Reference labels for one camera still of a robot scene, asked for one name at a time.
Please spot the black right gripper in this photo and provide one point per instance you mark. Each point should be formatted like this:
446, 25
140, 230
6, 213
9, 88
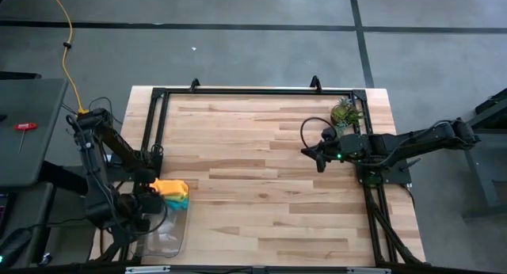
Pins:
348, 145

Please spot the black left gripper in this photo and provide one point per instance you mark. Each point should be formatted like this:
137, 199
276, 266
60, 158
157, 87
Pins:
128, 208

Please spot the orange microfiber towel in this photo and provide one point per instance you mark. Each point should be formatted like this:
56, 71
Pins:
170, 187

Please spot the blue microfiber towel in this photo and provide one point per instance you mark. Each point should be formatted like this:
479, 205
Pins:
178, 205

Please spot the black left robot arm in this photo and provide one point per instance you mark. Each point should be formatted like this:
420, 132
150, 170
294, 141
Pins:
93, 167

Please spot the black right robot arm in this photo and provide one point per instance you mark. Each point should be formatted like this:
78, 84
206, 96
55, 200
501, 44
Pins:
416, 141

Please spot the clear plastic bin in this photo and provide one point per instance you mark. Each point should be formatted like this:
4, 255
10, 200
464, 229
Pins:
170, 234

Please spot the white paper sheet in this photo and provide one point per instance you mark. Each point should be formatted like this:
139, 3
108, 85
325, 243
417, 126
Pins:
107, 158

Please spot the potted succulent plant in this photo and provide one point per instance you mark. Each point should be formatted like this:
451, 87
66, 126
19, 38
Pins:
345, 113

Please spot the black desk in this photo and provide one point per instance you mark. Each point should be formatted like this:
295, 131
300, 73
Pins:
59, 179

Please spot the yellow black power plug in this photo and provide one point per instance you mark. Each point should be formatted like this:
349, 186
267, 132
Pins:
82, 111

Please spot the grey side table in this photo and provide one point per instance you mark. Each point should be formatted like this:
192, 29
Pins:
27, 163

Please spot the black rounded device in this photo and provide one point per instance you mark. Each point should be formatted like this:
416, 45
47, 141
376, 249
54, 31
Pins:
14, 246

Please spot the grey metal side cart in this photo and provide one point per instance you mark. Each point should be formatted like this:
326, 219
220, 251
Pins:
479, 175

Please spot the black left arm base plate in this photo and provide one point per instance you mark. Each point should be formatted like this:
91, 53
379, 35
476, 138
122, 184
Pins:
119, 175

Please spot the silver metal bracket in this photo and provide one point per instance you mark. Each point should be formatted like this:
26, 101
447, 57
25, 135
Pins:
368, 271
146, 269

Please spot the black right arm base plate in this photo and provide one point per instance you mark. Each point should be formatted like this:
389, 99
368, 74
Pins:
396, 175

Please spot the black aluminium table frame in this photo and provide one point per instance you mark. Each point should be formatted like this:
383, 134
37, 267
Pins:
229, 91

